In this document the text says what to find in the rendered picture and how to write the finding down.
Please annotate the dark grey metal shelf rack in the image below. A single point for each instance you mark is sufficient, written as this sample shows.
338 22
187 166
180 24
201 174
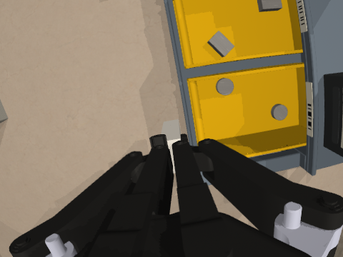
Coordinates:
322 37

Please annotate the grey steel disc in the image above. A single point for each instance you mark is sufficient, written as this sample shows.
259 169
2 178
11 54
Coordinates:
224 86
279 112

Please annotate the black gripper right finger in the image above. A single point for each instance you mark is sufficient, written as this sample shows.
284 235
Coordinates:
306 218

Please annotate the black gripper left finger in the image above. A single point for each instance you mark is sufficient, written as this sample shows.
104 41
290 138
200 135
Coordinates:
132 190

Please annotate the yellow bin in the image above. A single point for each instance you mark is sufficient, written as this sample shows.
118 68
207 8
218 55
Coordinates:
254 34
242 120

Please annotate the black tool case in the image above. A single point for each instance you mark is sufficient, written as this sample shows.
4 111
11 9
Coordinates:
333 112

